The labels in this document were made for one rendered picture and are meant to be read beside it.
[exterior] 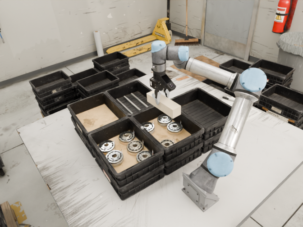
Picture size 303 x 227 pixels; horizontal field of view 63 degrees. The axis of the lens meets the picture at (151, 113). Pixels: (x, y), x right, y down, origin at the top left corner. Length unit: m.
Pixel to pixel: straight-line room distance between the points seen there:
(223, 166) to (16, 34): 3.88
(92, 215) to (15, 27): 3.52
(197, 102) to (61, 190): 1.12
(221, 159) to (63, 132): 1.25
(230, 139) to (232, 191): 0.41
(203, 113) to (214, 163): 0.68
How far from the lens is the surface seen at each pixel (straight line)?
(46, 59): 4.72
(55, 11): 4.61
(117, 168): 1.47
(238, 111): 1.23
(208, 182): 1.36
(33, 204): 2.59
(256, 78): 1.25
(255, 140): 1.87
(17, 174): 2.93
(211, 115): 1.81
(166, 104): 1.42
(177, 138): 1.61
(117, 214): 1.45
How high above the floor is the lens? 1.91
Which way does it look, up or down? 37 degrees down
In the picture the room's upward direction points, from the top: 4 degrees counter-clockwise
